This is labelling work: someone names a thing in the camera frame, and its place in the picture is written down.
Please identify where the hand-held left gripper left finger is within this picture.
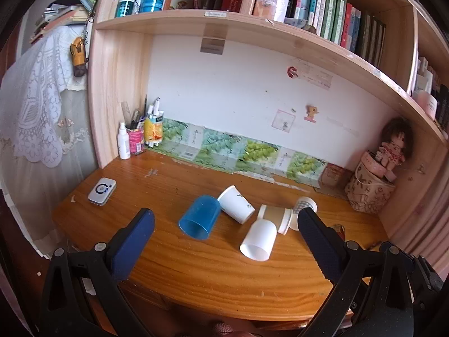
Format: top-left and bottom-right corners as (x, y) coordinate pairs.
(40, 208), (155, 337)

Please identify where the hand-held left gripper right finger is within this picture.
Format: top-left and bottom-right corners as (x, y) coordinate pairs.
(297, 207), (444, 337)

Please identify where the checkered paper cup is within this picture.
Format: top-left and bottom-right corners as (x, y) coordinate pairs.
(289, 197), (318, 231)

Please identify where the paper cup with brown sleeve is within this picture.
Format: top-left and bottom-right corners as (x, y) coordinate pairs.
(257, 204), (293, 236)

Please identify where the plain white paper cup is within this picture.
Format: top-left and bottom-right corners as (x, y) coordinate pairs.
(239, 218), (278, 262)

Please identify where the blue plastic cup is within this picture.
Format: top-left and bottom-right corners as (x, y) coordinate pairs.
(178, 194), (221, 241)

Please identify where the white paper cup with print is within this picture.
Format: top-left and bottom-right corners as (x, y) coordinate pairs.
(217, 185), (255, 224)

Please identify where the white remote device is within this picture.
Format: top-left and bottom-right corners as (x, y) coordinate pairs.
(88, 177), (116, 206)

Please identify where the brown printed carton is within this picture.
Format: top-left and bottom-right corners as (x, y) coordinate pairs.
(321, 163), (349, 193)

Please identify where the beige patterned basket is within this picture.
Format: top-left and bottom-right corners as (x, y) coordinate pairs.
(344, 163), (397, 215)

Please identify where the pink round box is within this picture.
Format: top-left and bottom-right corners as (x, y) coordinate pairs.
(359, 150), (386, 176)

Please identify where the white spray bottle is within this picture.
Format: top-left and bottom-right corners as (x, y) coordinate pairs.
(118, 122), (131, 160)

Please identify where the pink pen holder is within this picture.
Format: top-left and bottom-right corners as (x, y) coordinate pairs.
(128, 128), (145, 156)

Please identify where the row of green printed cartons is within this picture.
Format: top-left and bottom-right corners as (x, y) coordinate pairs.
(162, 117), (328, 188)

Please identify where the orange printed carton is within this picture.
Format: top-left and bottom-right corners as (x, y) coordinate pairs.
(144, 114), (164, 148)

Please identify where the brown-haired doll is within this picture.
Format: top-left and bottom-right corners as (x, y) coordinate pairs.
(375, 117), (414, 179)

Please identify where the wooden bookshelf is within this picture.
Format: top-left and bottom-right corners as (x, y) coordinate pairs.
(88, 0), (449, 253)

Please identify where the white lace cloth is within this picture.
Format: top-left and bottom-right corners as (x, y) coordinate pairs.
(0, 24), (92, 174)

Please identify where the row of cosmetic boxes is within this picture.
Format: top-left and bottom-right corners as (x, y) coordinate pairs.
(410, 56), (449, 130)

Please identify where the row of green-spined books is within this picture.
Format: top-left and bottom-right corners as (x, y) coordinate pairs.
(286, 0), (388, 67)

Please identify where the stack of books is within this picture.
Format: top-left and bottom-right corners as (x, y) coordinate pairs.
(30, 3), (90, 44)

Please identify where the teal bottle with white cap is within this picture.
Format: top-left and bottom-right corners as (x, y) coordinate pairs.
(115, 0), (137, 18)

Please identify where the blue jar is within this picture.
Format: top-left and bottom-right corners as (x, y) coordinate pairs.
(140, 0), (165, 13)

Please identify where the yellow keychain toy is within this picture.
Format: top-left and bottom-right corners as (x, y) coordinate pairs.
(70, 36), (87, 78)

